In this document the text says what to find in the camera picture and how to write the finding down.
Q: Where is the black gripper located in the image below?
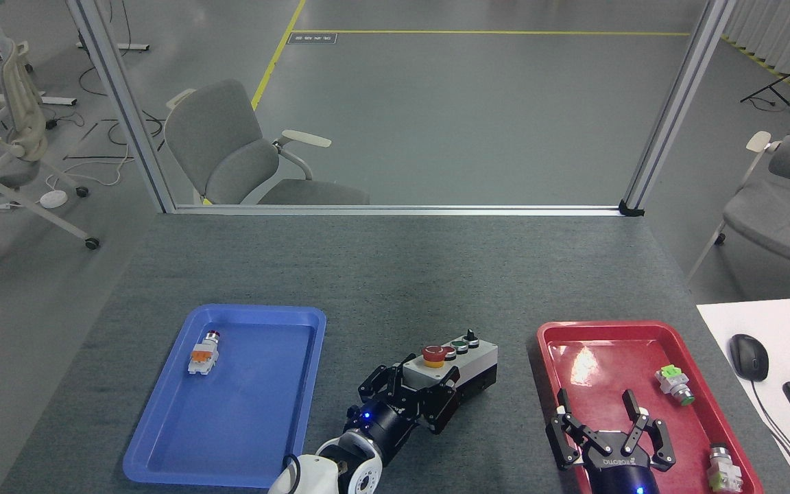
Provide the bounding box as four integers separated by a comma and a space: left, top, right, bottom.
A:
342, 353, 462, 467
547, 389, 678, 494

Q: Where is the grey control box with buttons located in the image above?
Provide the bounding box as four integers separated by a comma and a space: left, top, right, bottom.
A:
402, 328, 499, 407

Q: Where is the red plastic tray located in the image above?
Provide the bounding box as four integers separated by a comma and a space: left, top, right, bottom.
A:
537, 320, 765, 494

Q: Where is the black computer mouse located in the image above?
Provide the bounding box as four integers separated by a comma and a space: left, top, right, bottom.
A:
729, 333, 770, 382

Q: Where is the blue plastic tray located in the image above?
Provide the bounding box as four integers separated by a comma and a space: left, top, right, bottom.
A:
123, 304, 327, 489

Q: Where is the white desk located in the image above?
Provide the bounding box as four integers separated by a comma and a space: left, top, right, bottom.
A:
696, 296, 790, 494

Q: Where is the grey upholstered armchair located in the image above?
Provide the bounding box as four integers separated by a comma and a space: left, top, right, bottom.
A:
685, 72, 790, 296

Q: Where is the grey chair with white armrests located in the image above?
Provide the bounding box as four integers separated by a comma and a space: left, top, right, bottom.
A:
164, 78, 370, 206

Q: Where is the white table foot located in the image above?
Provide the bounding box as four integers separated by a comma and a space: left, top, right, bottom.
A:
0, 93, 77, 107
76, 41, 150, 53

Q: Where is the white mesh office chair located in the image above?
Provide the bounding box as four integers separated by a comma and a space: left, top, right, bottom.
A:
0, 38, 101, 285

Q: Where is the green push button switch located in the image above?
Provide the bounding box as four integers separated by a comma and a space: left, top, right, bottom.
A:
654, 364, 696, 407
706, 445, 743, 493

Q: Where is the black mouse cable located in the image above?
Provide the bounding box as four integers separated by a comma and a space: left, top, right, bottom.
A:
752, 379, 790, 494

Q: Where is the silver aluminium rail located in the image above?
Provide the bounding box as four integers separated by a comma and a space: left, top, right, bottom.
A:
169, 204, 626, 217

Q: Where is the red push button switch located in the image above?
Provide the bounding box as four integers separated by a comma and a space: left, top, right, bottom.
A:
187, 331, 223, 377

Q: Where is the silver aluminium post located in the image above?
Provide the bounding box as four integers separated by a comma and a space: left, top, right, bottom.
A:
620, 0, 739, 211
66, 0, 177, 213

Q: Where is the white floor cable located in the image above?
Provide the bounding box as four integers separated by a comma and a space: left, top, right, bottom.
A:
45, 141, 136, 194

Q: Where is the black floor cable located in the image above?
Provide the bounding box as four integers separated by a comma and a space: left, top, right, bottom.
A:
78, 0, 165, 160

